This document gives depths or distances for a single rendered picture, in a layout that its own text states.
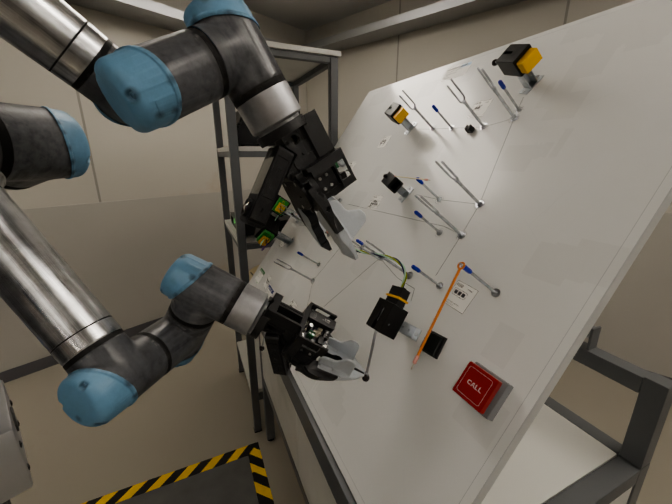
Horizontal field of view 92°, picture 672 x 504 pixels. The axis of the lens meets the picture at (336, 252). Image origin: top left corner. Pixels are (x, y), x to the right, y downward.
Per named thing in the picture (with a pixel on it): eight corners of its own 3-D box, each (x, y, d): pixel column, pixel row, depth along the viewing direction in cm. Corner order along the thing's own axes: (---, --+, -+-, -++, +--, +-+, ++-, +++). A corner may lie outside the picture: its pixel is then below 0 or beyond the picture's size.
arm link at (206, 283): (175, 280, 56) (192, 241, 53) (232, 309, 58) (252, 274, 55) (148, 305, 49) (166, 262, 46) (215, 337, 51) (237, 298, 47)
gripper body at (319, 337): (331, 354, 49) (260, 318, 47) (307, 376, 54) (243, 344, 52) (341, 316, 55) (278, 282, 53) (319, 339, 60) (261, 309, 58)
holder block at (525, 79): (513, 73, 75) (494, 43, 71) (550, 76, 66) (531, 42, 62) (498, 90, 77) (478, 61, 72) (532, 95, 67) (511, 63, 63)
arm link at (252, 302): (218, 332, 52) (240, 296, 58) (244, 345, 53) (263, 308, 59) (231, 309, 47) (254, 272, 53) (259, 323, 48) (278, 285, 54)
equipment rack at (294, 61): (253, 434, 171) (216, 33, 118) (237, 369, 224) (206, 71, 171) (339, 405, 191) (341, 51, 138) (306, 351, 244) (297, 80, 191)
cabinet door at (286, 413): (298, 475, 107) (293, 374, 96) (262, 376, 155) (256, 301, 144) (303, 472, 108) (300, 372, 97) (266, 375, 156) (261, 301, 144)
